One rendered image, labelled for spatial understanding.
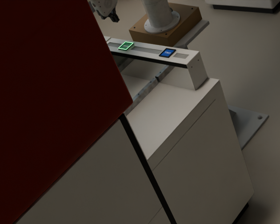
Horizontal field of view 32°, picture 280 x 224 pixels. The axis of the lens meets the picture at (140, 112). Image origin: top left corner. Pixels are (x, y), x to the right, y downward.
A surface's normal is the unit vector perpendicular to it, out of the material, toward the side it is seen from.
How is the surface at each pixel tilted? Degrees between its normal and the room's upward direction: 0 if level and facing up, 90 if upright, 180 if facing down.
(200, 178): 90
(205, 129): 90
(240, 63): 0
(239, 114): 0
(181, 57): 0
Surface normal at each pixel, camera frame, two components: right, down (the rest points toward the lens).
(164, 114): -0.34, -0.74
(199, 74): 0.71, 0.20
